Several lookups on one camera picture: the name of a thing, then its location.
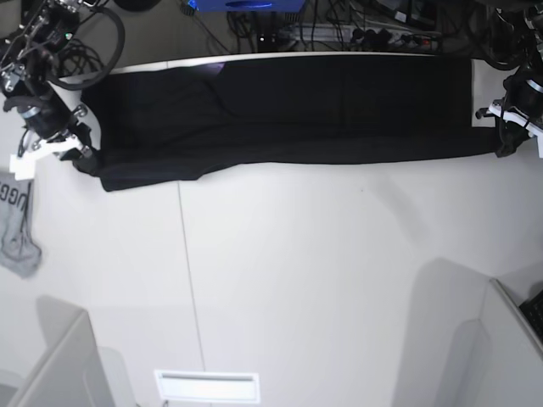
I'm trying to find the right white partition panel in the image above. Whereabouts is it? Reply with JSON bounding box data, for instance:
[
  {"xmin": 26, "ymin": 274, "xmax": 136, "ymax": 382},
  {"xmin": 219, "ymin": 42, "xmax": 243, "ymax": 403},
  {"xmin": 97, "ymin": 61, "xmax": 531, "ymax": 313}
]
[{"xmin": 435, "ymin": 279, "xmax": 542, "ymax": 406}]

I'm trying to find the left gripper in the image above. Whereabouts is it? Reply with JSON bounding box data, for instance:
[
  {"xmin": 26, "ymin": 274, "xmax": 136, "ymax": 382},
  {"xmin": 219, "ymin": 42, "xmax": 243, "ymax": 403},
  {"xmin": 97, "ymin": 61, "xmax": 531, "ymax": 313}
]
[{"xmin": 475, "ymin": 75, "xmax": 542, "ymax": 158}]

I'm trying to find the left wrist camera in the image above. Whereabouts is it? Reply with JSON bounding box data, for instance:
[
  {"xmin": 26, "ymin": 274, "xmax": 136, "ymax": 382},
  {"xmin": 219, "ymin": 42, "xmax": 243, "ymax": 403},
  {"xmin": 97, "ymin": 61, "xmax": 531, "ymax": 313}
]
[{"xmin": 535, "ymin": 135, "xmax": 543, "ymax": 159}]

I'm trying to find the left white partition panel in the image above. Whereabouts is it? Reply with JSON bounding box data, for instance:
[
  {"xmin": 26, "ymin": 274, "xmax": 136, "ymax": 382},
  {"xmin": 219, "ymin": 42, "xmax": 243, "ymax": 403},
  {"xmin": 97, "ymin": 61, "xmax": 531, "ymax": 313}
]
[{"xmin": 1, "ymin": 297, "xmax": 137, "ymax": 406}]

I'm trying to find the black T-shirt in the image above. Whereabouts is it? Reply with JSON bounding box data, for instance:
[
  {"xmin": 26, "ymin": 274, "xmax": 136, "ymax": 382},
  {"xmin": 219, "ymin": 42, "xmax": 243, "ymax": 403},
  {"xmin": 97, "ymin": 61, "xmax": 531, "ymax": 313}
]
[{"xmin": 72, "ymin": 55, "xmax": 517, "ymax": 194}]

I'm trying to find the white partition panel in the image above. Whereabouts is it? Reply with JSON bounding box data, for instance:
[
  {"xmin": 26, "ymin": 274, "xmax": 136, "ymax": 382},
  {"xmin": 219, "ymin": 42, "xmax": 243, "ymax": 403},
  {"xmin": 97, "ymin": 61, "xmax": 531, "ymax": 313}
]
[
  {"xmin": 1, "ymin": 297, "xmax": 137, "ymax": 406},
  {"xmin": 435, "ymin": 279, "xmax": 542, "ymax": 406}
]

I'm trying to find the coiled black cable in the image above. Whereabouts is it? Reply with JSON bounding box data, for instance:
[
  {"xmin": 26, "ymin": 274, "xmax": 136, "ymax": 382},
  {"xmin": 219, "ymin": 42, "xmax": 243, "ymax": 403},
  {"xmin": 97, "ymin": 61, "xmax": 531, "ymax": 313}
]
[{"xmin": 59, "ymin": 38, "xmax": 107, "ymax": 80}]

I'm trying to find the white slotted tray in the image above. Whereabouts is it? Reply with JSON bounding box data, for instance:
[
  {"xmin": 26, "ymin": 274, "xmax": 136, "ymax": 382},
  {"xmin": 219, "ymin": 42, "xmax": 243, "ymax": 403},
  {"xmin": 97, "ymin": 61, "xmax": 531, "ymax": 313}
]
[{"xmin": 154, "ymin": 370, "xmax": 261, "ymax": 404}]

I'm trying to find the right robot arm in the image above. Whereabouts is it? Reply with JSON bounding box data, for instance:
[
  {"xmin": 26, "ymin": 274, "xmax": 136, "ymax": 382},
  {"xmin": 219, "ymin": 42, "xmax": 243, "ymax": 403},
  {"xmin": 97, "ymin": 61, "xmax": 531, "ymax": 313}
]
[{"xmin": 1, "ymin": 1, "xmax": 126, "ymax": 170}]

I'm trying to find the grey printed garment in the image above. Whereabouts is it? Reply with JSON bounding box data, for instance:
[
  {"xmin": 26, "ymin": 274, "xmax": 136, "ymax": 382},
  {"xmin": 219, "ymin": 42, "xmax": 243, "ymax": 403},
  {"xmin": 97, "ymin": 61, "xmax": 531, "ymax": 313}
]
[{"xmin": 1, "ymin": 171, "xmax": 42, "ymax": 279}]

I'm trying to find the blue box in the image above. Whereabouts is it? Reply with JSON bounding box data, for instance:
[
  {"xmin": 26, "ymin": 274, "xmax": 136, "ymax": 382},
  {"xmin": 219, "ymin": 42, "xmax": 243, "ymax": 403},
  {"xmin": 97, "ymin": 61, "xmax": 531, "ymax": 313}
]
[{"xmin": 189, "ymin": 0, "xmax": 305, "ymax": 13}]

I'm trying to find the white power strip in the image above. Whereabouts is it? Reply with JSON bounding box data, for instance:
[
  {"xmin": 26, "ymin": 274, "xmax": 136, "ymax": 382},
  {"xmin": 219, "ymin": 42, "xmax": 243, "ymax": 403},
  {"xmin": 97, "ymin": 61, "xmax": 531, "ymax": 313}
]
[{"xmin": 277, "ymin": 23, "xmax": 442, "ymax": 53}]

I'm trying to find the black keyboard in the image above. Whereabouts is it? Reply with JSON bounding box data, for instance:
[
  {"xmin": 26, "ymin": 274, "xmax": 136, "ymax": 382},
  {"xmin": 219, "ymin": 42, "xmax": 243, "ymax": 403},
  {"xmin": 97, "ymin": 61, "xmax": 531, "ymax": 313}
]
[{"xmin": 519, "ymin": 292, "xmax": 543, "ymax": 339}]

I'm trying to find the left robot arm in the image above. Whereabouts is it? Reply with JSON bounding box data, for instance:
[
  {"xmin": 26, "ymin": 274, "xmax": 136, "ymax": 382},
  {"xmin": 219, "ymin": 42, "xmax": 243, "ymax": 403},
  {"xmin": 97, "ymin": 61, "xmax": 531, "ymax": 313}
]
[{"xmin": 466, "ymin": 1, "xmax": 542, "ymax": 158}]

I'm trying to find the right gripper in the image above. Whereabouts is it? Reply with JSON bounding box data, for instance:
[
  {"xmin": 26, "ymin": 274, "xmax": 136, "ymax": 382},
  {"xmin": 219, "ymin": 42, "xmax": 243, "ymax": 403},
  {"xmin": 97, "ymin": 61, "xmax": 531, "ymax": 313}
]
[{"xmin": 3, "ymin": 95, "xmax": 99, "ymax": 164}]

